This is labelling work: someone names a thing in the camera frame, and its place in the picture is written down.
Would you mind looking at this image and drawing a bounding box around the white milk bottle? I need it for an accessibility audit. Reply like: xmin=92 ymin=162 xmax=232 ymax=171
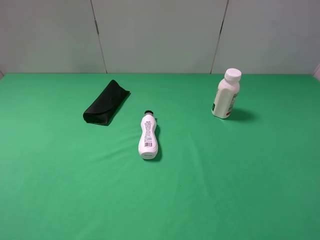
xmin=211 ymin=68 xmax=242 ymax=119

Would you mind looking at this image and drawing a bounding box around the green tablecloth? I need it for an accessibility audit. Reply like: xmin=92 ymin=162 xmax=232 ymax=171
xmin=0 ymin=73 xmax=320 ymax=240

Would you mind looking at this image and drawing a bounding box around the white lying lotion bottle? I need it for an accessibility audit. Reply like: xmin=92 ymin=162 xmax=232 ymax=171
xmin=138 ymin=110 xmax=158 ymax=160

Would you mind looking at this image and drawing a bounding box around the black glasses case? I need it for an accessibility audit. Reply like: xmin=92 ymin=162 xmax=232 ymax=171
xmin=82 ymin=79 xmax=130 ymax=126

